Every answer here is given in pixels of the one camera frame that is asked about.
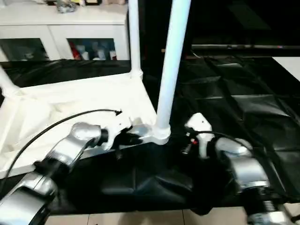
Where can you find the white plastic table top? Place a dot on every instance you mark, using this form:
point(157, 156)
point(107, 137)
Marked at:
point(70, 100)

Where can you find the white plastic table leg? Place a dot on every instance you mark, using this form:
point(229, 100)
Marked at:
point(173, 58)
point(7, 82)
point(134, 35)

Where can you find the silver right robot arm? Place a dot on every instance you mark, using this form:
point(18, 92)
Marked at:
point(246, 168)

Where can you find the black work surface mat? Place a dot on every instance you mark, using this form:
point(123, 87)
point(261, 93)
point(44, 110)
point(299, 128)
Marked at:
point(246, 105)

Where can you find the small white cup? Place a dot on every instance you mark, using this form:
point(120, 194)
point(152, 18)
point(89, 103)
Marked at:
point(113, 53)

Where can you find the patterned jar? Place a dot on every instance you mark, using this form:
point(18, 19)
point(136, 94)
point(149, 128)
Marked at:
point(102, 52)
point(95, 50)

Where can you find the red white bottle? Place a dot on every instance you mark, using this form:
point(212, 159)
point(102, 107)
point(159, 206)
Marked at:
point(75, 51)

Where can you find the dark grey tube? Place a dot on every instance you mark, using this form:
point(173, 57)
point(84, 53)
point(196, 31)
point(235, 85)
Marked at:
point(246, 47)

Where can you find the black backdrop cloth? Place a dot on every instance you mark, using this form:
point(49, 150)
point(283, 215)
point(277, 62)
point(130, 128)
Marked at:
point(234, 21)

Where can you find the white glass-door cabinet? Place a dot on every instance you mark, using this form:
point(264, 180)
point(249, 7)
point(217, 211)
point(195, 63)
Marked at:
point(58, 23)

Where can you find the grey patterned bundle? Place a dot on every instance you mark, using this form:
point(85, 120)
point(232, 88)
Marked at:
point(66, 5)

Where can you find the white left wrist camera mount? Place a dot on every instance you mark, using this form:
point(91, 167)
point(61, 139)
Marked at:
point(117, 127)

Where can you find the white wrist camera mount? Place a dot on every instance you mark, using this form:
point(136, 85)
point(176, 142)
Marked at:
point(199, 124)
point(117, 127)

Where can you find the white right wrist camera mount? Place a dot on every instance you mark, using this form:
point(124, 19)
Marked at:
point(199, 124)

